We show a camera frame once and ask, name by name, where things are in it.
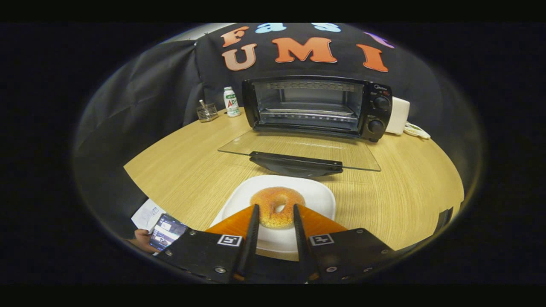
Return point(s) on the dark chair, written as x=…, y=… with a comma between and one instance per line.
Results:
x=443, y=219

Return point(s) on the glass toaster oven door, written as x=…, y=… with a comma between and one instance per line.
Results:
x=298, y=164

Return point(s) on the white square plate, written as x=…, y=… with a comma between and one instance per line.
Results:
x=315, y=196

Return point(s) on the black backdrop cloth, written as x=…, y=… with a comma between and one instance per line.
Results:
x=149, y=106

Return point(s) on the clear glass holder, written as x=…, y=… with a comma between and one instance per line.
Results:
x=207, y=113

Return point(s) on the sugared donut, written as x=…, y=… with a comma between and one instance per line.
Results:
x=264, y=200

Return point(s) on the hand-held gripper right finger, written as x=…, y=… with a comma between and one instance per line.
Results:
x=300, y=243

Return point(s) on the black toaster oven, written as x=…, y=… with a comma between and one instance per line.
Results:
x=375, y=111

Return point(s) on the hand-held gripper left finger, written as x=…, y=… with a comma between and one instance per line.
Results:
x=251, y=238

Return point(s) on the white bottle green label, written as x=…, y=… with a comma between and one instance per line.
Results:
x=231, y=102

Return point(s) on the white boxy appliance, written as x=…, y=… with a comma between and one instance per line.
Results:
x=399, y=115

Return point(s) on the white paper sheet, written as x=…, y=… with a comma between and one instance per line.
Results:
x=145, y=215

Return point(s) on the black smartphone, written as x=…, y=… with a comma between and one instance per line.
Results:
x=167, y=232

